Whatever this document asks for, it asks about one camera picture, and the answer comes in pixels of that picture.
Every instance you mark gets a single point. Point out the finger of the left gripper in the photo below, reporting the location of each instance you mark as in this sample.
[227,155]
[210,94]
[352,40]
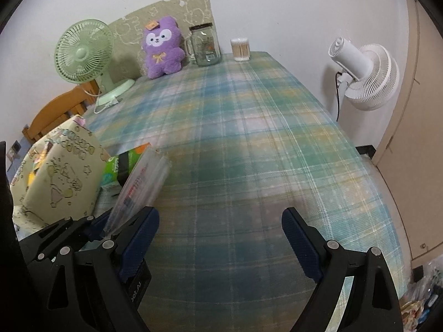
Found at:
[67,287]

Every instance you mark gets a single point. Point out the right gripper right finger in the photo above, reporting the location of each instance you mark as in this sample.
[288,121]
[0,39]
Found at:
[372,304]

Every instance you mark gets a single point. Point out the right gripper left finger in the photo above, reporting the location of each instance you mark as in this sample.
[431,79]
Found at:
[138,245]

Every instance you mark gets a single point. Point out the clear plastic tube pack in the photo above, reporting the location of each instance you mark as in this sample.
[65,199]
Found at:
[140,189]

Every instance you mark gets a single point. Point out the green tissue pack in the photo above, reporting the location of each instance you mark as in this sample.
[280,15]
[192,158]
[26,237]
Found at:
[119,167]

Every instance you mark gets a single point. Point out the yellow cartoon fabric storage box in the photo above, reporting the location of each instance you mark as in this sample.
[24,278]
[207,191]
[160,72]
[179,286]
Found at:
[59,177]

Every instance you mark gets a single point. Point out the clutter bags on floor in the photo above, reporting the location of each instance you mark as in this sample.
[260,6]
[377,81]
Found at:
[421,306]

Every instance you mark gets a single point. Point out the wooden chair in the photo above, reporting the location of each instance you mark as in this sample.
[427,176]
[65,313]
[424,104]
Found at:
[61,109]

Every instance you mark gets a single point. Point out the beige door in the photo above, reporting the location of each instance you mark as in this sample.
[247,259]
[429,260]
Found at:
[409,156]

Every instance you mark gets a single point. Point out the plaid tablecloth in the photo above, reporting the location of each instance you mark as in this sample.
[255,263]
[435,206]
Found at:
[245,141]

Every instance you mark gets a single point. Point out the green desk fan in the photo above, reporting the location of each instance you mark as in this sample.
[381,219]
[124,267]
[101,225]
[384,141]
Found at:
[83,54]

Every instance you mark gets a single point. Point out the white standing fan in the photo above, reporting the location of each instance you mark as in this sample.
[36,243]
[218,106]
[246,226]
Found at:
[368,78]

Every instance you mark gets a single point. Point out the purple plush bear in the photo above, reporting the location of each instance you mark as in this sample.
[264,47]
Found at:
[161,43]

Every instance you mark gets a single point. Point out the glass jar with lid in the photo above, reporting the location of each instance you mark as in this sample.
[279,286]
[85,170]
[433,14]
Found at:
[204,44]

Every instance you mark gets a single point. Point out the cotton swab container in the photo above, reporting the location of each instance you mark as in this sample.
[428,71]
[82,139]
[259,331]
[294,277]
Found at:
[240,49]

